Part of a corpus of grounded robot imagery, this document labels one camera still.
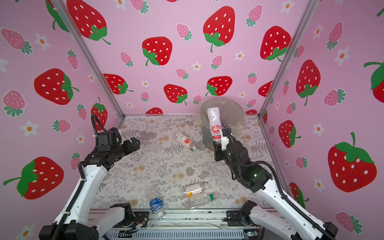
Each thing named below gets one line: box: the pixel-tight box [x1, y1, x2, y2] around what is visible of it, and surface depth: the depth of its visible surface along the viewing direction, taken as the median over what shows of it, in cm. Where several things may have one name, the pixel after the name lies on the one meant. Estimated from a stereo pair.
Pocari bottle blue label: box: [149, 197, 164, 213], surface depth 76 cm
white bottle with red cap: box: [207, 107, 223, 143], surface depth 67 cm
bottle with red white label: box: [175, 131, 195, 152], surface depth 100 cm
